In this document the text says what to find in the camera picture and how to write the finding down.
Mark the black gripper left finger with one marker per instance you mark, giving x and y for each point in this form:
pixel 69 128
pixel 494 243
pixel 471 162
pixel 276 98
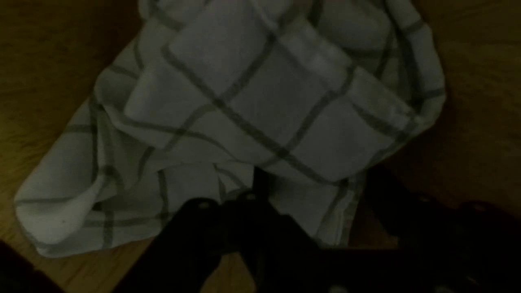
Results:
pixel 217 245

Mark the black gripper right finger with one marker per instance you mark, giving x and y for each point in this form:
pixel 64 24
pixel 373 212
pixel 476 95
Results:
pixel 461 245

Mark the white green checked kitchen towel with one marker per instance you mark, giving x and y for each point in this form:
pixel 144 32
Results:
pixel 261 98

